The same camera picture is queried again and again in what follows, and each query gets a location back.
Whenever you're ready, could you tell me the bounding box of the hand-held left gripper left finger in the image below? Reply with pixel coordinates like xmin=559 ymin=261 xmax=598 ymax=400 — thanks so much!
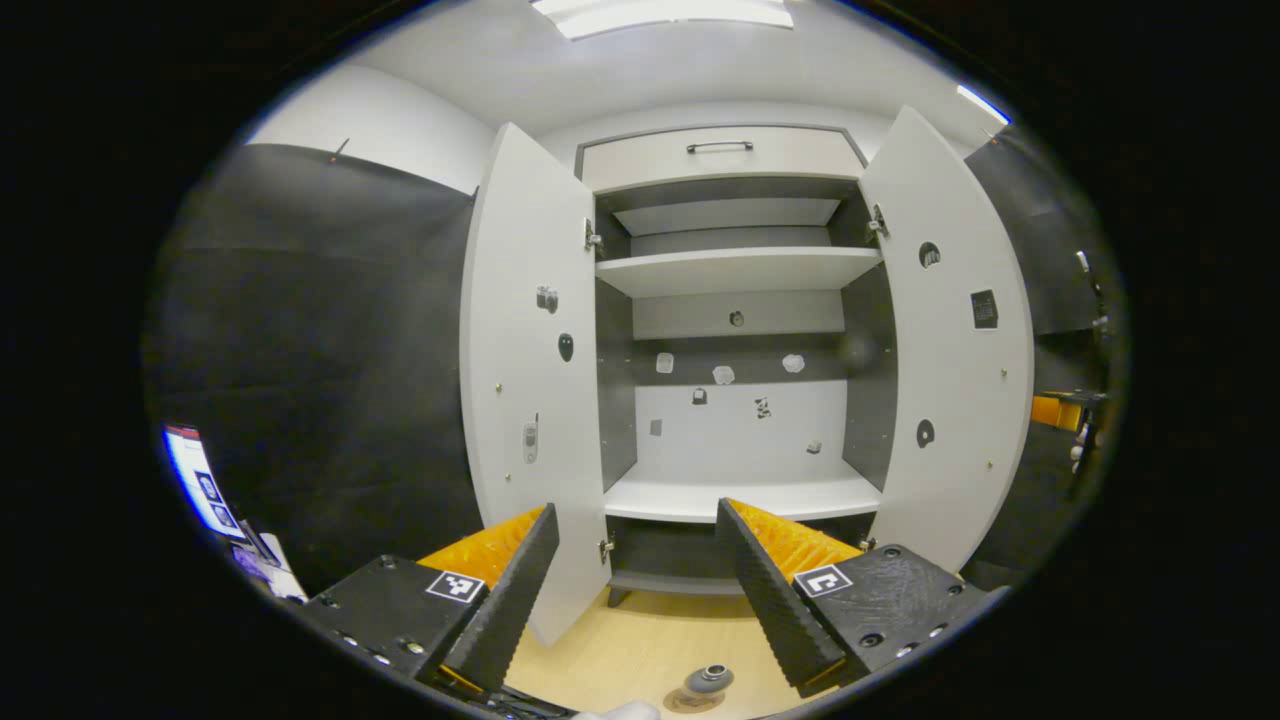
xmin=303 ymin=503 xmax=561 ymax=696

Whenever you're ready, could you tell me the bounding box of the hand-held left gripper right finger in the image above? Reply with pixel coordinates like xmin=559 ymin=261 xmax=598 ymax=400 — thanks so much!
xmin=715 ymin=497 xmax=991 ymax=699

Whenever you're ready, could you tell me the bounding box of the white cabinet door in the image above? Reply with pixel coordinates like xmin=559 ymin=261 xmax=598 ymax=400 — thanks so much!
xmin=858 ymin=105 xmax=1034 ymax=574
xmin=460 ymin=122 xmax=613 ymax=648

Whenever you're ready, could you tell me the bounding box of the white cabinet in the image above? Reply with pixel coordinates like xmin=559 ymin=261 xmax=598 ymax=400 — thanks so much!
xmin=575 ymin=125 xmax=891 ymax=608

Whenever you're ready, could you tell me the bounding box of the white cabinet drawer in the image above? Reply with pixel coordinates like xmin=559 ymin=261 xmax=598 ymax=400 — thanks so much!
xmin=580 ymin=127 xmax=867 ymax=193

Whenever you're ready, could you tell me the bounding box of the black backdrop cloth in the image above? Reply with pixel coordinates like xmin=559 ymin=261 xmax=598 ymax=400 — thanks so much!
xmin=150 ymin=125 xmax=1126 ymax=596

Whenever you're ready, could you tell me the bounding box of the computer screen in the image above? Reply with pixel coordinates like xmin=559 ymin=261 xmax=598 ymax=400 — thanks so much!
xmin=163 ymin=425 xmax=248 ymax=543

